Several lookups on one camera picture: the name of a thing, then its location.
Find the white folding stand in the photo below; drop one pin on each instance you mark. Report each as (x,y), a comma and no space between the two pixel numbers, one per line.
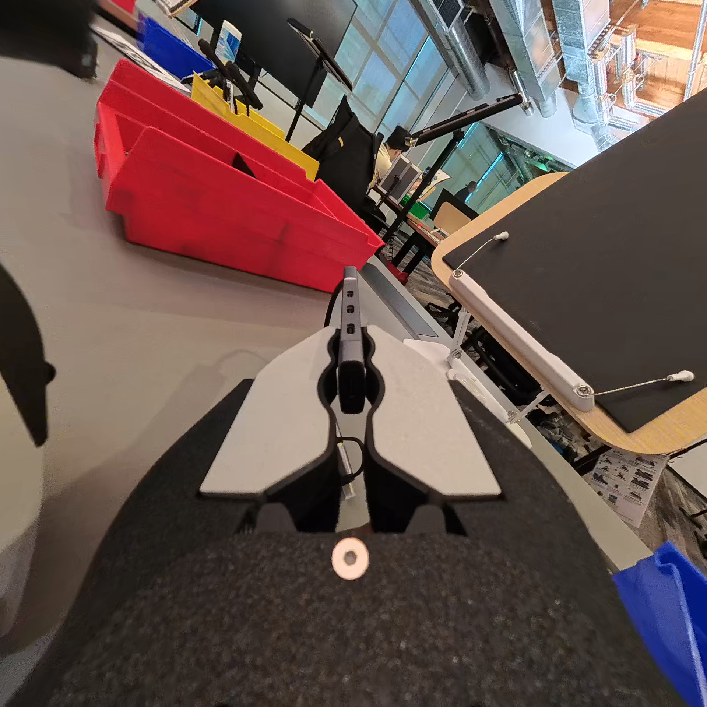
(513,337)

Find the tan backed chair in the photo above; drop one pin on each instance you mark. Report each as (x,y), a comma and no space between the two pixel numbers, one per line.
(453,212)

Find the large black screen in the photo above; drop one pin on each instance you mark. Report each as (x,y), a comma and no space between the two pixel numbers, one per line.
(276,33)

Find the white printed sheet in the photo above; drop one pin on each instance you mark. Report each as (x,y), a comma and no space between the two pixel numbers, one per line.
(629,480)

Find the blue storage bin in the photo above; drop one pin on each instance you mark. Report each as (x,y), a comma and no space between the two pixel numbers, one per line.
(668,618)
(171,49)

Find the red storage bin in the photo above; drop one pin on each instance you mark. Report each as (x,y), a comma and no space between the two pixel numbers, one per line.
(221,221)

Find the grey desk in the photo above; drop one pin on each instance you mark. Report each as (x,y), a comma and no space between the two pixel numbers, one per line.
(110,331)

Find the black bag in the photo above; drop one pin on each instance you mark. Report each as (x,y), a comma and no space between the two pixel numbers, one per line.
(348,154)

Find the rectangular silver duct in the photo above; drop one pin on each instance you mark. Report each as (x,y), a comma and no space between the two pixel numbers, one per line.
(580,44)

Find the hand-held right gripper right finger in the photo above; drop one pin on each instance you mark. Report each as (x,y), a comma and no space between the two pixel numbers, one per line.
(425,431)

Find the yellow bin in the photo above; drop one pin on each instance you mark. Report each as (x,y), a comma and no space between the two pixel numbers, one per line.
(265,135)

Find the grey USB hub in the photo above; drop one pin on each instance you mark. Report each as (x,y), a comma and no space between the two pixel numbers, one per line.
(352,342)

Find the round silver duct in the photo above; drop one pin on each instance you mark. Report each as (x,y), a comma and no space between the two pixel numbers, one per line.
(467,61)

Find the wood-framed black board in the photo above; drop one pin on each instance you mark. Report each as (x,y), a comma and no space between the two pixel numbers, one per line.
(607,248)

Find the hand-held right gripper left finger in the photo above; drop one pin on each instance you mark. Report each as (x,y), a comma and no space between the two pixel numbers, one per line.
(276,431)

